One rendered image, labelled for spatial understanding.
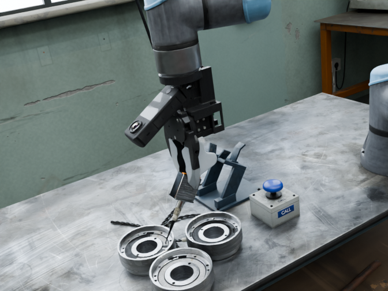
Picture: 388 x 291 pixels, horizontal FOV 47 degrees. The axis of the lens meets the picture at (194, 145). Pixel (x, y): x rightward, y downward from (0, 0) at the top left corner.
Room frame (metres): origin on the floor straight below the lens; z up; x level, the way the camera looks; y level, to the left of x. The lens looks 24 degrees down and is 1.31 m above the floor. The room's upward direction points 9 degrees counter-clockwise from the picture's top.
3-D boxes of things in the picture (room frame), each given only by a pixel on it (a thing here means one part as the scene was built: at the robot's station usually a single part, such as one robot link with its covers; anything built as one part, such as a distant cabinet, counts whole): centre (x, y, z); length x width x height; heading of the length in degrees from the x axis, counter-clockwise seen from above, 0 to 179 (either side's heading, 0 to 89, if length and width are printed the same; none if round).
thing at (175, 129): (0.73, 0.00, 1.07); 0.09 x 0.08 x 0.12; 119
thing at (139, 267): (0.68, 0.11, 0.82); 0.10 x 0.10 x 0.04
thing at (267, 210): (0.76, -0.15, 0.82); 0.08 x 0.07 x 0.05; 116
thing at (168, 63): (0.73, 0.01, 1.15); 0.08 x 0.08 x 0.05
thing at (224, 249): (0.69, -0.01, 0.82); 0.10 x 0.10 x 0.04
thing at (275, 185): (0.76, -0.14, 0.85); 0.04 x 0.04 x 0.05
